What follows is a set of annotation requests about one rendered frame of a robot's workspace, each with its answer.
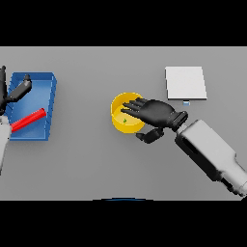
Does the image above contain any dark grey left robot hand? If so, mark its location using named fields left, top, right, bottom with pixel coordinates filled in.
left=0, top=65, right=33, bottom=118

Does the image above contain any red beaker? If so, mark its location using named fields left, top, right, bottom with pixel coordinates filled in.
left=10, top=107, right=47, bottom=133

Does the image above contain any pale square scale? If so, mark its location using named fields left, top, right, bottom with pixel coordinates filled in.
left=164, top=66, right=208, bottom=106

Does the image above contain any yellow bowl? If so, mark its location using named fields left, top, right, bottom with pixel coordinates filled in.
left=110, top=92, right=147, bottom=134

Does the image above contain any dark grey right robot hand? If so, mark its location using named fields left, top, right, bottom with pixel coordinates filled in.
left=121, top=97, right=189, bottom=145

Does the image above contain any blue tray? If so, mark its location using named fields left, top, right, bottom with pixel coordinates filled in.
left=4, top=71, right=58, bottom=142

